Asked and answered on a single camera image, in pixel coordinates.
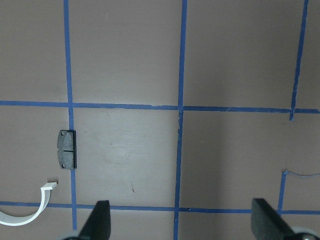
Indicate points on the black brake pad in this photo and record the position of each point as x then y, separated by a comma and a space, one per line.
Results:
67, 149

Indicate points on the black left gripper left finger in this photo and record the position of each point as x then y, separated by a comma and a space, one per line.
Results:
98, 224

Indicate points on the white curved plastic bracket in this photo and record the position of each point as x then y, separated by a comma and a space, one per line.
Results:
15, 221

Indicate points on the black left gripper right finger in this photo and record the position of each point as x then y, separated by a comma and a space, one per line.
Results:
266, 224

